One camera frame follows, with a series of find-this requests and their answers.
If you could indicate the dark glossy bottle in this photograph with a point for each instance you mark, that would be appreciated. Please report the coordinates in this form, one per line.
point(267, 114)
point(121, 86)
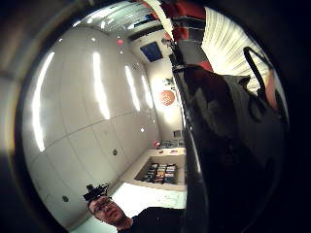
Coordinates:
point(214, 155)

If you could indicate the white slatted blinds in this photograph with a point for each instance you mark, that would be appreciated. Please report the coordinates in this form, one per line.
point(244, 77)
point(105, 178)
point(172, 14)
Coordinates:
point(226, 48)

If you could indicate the row of books in shelf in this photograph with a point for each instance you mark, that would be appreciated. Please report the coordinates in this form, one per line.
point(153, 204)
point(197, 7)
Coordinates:
point(161, 173)

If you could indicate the blue ceiling screen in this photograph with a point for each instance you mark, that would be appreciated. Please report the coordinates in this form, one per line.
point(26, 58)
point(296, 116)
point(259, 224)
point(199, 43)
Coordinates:
point(151, 51)

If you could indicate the person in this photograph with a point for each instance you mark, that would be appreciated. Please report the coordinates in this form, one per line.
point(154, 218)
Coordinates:
point(142, 218)

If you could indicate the dark-framed glasses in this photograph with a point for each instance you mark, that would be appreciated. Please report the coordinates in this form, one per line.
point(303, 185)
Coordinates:
point(103, 206)

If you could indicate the orange round wall sign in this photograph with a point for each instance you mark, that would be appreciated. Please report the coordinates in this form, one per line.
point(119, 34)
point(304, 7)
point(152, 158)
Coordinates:
point(166, 97)

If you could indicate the black camera stand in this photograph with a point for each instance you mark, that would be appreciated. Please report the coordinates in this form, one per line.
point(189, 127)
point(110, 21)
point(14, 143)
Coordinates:
point(176, 53)

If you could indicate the red wall panel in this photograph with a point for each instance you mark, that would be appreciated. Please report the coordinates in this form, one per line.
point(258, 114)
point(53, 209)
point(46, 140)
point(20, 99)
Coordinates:
point(185, 11)

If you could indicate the black head-mounted camera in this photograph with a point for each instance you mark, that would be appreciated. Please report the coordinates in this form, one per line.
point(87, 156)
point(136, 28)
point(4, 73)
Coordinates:
point(96, 192)

